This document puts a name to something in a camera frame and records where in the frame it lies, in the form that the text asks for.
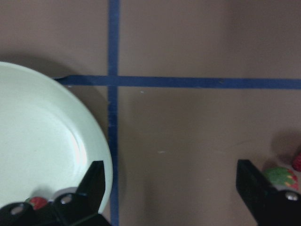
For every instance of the strawberry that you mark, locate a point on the strawberry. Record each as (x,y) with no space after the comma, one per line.
(296,163)
(281,176)

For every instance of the strawberry plate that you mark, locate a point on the strawberry plate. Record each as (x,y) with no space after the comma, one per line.
(37,202)

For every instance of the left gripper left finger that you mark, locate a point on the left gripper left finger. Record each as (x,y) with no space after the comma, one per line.
(80,208)

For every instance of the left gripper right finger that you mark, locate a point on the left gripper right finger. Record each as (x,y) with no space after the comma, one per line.
(269,204)

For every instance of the light green plate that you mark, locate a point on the light green plate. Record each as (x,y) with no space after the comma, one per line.
(48,138)

